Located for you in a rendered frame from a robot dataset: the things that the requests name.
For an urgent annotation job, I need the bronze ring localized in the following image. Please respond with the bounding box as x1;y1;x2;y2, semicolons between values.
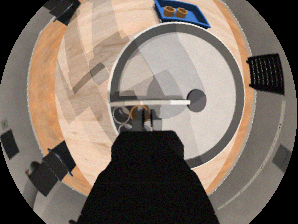
130;105;149;121
176;8;188;19
164;7;176;18

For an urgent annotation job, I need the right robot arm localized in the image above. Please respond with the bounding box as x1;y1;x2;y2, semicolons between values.
23;152;68;209

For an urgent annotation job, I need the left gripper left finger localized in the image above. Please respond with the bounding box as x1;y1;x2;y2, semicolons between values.
132;109;145;131

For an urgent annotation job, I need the blue shallow tray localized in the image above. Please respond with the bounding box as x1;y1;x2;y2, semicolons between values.
154;0;212;30

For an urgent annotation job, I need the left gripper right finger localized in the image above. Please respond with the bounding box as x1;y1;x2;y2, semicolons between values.
150;109;162;131

